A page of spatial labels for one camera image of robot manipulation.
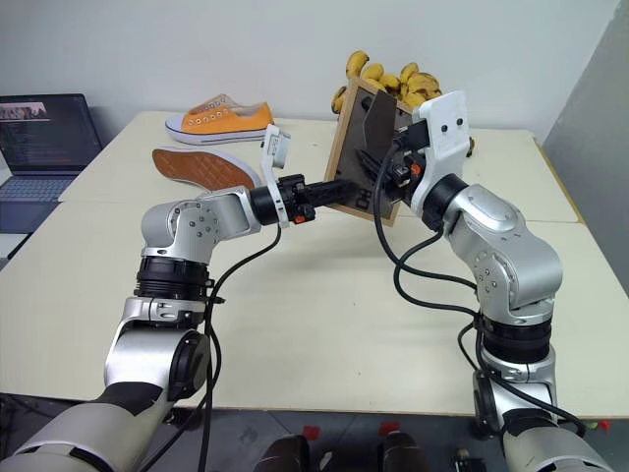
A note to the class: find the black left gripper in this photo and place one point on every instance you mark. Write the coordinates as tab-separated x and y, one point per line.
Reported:
296	196

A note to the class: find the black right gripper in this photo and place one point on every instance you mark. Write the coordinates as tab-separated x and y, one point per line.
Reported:
405	172

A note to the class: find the wooden picture frame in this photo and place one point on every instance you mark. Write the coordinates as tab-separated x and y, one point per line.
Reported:
350	130

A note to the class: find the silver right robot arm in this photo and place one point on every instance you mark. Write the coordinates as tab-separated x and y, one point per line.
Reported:
496	218

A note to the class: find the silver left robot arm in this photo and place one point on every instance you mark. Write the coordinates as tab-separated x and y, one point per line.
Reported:
216	212

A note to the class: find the yellow spotted banana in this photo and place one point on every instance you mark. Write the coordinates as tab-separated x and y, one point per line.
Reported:
357	63
339	98
408	71
373	72
388	82
425	84
470	146

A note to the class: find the orange canvas sneaker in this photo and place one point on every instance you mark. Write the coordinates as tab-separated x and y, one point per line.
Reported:
196	167
226	122

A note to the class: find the grey partition panel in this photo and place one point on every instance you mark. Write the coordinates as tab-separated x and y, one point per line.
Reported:
594	172

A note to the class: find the dark rounded shape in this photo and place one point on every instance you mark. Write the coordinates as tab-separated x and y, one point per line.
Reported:
404	452
287	454

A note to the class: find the dark open laptop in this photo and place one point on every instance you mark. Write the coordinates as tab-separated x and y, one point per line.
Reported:
41	142

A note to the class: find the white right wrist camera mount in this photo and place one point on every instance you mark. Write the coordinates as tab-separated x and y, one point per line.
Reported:
444	142

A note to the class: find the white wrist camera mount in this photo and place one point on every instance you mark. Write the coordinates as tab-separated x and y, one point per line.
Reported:
275	145
444	142

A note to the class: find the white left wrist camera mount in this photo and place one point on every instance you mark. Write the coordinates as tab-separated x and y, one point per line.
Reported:
275	145

